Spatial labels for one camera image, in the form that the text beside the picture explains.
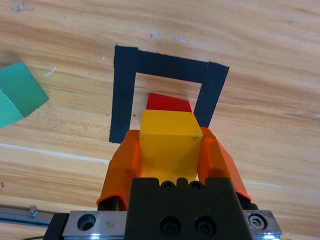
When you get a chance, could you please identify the yellow wooden block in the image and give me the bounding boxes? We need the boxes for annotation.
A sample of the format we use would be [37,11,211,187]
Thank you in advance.
[138,109,204,181]

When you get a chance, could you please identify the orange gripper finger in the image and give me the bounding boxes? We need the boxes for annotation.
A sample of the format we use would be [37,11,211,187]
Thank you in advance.
[196,126,260,212]
[96,129,142,211]

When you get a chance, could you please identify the green wooden block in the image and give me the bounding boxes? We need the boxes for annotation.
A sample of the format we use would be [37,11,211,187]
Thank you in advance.
[0,62,50,130]

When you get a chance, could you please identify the aluminium rail with side clip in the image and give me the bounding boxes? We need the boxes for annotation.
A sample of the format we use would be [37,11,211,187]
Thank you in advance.
[0,204,55,228]

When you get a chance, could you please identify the red wooden block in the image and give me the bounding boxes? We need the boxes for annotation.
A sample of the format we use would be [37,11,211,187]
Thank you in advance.
[145,92,193,113]

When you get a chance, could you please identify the black tape square outline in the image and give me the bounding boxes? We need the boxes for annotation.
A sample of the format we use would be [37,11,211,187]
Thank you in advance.
[109,44,230,144]

